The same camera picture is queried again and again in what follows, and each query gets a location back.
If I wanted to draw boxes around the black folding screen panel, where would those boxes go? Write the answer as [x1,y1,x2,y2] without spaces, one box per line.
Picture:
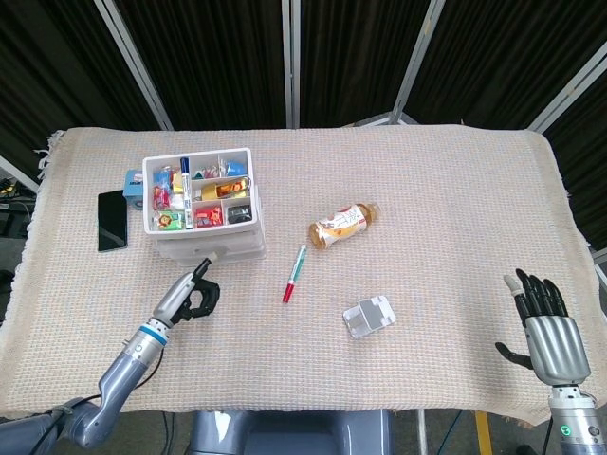
[289,0,447,129]
[0,0,173,191]
[393,0,607,132]
[106,0,293,130]
[525,46,607,247]

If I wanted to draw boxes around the white drawer organizer box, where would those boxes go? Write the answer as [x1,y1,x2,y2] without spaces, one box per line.
[141,146,267,262]

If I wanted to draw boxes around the green floor cable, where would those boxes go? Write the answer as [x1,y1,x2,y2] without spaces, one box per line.
[438,409,466,455]

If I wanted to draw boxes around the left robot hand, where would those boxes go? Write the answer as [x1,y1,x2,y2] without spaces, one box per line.
[151,253,223,328]

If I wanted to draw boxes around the blue-capped white marker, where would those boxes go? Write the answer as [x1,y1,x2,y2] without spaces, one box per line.
[179,155,194,230]

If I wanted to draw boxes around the beige woven tablecloth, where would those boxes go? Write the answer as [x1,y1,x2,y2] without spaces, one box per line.
[0,123,599,426]

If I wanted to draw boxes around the clear plastic drawer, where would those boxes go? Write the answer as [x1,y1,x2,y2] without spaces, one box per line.
[154,232,267,261]

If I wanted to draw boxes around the red snack packet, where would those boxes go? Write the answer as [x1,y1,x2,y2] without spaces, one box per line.
[194,207,224,228]

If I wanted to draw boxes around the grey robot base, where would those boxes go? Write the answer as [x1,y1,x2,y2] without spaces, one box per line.
[189,409,393,455]

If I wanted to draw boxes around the black floor cables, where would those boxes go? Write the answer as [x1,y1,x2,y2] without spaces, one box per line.
[159,410,178,455]

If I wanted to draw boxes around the tea bottle with label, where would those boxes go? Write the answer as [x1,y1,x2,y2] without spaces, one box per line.
[307,202,382,250]

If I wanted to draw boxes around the metal table leg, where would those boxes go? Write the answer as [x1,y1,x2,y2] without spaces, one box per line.
[415,409,429,455]

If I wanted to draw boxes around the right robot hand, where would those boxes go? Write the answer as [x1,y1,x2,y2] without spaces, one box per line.
[494,268,593,386]

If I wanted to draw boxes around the red-capped green white marker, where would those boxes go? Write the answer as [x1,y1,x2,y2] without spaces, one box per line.
[282,244,308,303]

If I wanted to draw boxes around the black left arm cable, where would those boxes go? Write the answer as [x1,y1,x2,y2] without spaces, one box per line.
[50,350,163,414]

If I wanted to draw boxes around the small blue box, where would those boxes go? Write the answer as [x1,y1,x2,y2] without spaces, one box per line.
[123,169,146,209]

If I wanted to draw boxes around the gold packet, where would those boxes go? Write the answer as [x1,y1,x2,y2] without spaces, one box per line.
[200,179,250,201]

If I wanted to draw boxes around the white metal frame bar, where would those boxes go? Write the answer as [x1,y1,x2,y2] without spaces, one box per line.
[0,155,40,193]

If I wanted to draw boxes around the black smartphone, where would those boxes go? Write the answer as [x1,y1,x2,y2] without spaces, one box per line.
[97,189,129,253]

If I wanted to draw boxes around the green lion snack packet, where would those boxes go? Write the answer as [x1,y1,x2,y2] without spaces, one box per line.
[152,211,186,232]

